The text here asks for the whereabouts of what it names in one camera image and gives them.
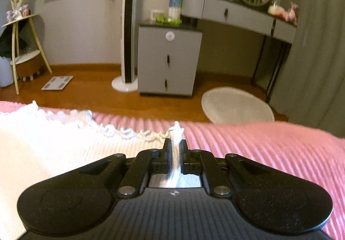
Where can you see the white bin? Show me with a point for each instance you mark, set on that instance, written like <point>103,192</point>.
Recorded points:
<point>5,72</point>

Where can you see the white tower fan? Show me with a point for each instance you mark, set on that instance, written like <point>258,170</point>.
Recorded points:
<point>126,27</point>

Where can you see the white bathroom scale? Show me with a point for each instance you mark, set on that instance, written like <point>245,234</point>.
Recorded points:
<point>57,83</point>

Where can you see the small pink white cup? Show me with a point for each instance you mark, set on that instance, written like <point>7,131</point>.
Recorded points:
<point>25,10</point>

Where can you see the small white box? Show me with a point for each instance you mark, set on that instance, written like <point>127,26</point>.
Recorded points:
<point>156,14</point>

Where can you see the dark cloth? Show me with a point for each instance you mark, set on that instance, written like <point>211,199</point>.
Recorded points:
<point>6,44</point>

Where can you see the wooden two-tier side table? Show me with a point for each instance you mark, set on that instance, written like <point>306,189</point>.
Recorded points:
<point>24,18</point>

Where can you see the blue white tissue pack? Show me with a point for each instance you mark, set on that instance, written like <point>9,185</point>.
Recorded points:
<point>175,8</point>

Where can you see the green leafy item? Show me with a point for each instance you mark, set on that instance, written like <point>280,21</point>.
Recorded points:
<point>172,22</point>

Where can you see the white ribbed knit dress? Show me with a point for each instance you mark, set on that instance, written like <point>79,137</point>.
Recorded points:
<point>54,143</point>

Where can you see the grey curtain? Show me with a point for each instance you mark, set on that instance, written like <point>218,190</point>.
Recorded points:
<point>315,40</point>

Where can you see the white red soft toy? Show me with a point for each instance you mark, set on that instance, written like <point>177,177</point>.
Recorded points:
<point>276,10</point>

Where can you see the brown round stool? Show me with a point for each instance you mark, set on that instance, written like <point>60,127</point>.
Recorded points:
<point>29,67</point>

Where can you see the grey drawer cabinet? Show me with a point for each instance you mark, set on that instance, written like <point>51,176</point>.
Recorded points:
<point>167,67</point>

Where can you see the white round rug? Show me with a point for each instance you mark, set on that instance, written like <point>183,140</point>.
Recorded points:
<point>237,106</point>

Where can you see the grey dressing table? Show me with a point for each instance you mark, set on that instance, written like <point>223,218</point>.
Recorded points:
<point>242,16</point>

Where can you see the pink ribbed blanket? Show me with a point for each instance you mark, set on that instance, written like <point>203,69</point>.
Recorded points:
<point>269,143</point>

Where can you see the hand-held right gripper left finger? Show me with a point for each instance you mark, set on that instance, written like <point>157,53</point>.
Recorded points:
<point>167,148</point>

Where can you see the pink plush toy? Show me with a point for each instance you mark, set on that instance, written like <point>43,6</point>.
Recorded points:
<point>293,13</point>

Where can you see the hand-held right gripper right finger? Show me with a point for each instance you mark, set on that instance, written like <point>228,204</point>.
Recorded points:
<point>183,149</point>

